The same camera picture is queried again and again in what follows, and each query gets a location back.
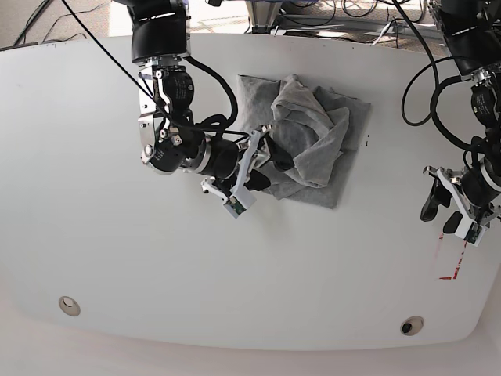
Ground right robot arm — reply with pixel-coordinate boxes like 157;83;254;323
124;1;294;212

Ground dark table grommet hole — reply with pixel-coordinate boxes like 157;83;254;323
400;316;424;336

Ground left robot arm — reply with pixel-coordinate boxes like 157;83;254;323
420;1;500;245

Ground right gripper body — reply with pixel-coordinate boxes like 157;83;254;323
200;128;270;203

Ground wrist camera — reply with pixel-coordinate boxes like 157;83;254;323
223;187;256;219
454;217;488;247

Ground white cable on floor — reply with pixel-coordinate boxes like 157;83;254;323
370;21;408;45

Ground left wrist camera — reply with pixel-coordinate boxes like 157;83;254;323
454;217;488;247

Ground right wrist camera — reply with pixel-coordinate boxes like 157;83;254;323
223;187;256;219

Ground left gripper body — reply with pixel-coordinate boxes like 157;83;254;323
423;164;500;228

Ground black cable on floor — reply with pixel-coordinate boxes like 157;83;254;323
12;0;110;46

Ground aluminium frame stand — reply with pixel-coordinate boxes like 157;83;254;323
245;1;283;34

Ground grey printed t-shirt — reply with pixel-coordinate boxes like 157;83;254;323
236;74;371;209

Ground red tape rectangle marking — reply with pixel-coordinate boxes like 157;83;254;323
432;233;467;280

